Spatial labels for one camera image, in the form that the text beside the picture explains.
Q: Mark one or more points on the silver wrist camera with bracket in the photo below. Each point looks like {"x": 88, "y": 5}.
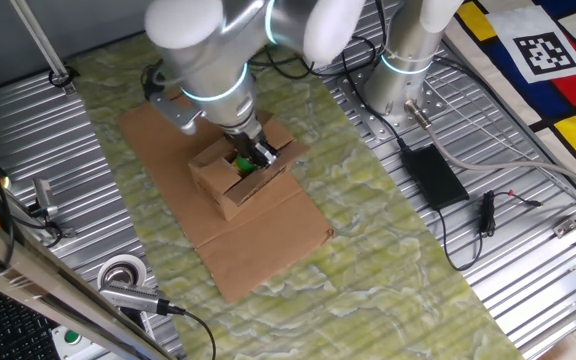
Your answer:
{"x": 178, "y": 112}

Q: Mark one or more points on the flat brown cardboard sheet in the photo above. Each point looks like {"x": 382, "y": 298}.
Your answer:
{"x": 258, "y": 250}

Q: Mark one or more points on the brown cardboard box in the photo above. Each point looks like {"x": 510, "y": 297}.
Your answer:
{"x": 228, "y": 195}

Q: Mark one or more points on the round steel bowl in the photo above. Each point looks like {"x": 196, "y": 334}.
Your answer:
{"x": 120, "y": 272}

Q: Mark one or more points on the aluminium pole with clamp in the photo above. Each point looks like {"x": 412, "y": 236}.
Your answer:
{"x": 43, "y": 45}

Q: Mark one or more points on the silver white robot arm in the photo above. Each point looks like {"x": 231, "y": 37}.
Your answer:
{"x": 208, "y": 75}

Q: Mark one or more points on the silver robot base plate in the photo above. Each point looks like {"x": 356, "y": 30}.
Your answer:
{"x": 438, "y": 100}

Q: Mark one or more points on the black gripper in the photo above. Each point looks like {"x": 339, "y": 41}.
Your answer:
{"x": 249, "y": 142}

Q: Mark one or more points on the black keyboard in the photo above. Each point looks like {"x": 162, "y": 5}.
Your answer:
{"x": 13, "y": 330}

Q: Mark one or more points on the aluminium frame bar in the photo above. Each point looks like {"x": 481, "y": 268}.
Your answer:
{"x": 43, "y": 285}

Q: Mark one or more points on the open cardboard box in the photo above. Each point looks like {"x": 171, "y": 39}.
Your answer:
{"x": 368, "y": 250}

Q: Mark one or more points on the black power adapter brick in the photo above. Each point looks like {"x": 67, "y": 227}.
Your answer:
{"x": 435, "y": 177}

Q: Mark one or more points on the white sheet black marker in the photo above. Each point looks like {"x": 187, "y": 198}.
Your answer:
{"x": 543, "y": 50}

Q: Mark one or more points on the green mushroom button yellow box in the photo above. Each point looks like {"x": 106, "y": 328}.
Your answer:
{"x": 243, "y": 164}

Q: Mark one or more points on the colourful block pattern cloth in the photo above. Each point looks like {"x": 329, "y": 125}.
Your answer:
{"x": 568, "y": 85}

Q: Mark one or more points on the grey box green button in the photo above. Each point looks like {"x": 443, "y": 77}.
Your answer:
{"x": 71, "y": 340}

